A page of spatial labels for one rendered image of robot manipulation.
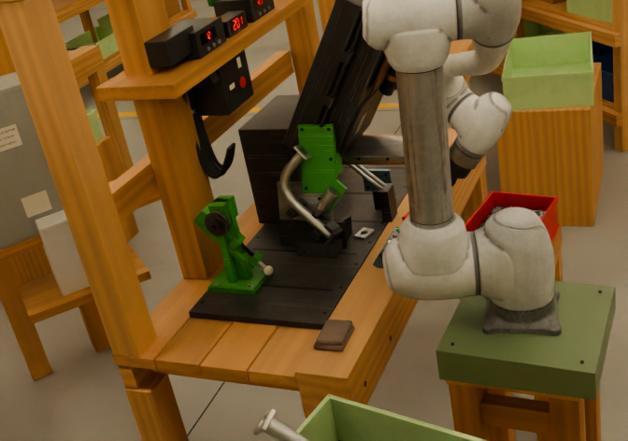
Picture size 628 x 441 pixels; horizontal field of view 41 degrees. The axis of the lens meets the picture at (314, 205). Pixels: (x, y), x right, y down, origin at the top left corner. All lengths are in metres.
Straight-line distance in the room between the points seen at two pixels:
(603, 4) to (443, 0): 3.34
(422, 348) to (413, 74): 2.00
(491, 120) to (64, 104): 1.05
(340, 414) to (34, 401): 2.26
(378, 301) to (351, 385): 0.31
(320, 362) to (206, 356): 0.33
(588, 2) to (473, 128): 2.95
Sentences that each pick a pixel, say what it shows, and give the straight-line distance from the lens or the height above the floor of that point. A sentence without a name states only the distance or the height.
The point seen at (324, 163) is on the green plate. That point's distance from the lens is 2.51.
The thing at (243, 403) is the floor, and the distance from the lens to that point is 3.53.
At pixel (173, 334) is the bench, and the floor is 0.88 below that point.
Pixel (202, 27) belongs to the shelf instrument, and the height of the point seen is 1.61.
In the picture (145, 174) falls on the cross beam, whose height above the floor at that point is 1.26.
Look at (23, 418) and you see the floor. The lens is 3.90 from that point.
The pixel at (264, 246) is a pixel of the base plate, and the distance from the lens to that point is 2.68.
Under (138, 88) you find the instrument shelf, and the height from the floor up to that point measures 1.53.
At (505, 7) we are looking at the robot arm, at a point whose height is 1.71.
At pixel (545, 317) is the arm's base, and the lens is 2.09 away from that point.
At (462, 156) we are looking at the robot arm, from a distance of 2.29.
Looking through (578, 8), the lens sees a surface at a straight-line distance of 5.22.
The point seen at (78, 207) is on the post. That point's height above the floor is 1.34.
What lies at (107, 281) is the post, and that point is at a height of 1.12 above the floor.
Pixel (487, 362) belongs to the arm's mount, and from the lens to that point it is 2.01.
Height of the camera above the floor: 2.15
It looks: 26 degrees down
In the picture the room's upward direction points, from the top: 11 degrees counter-clockwise
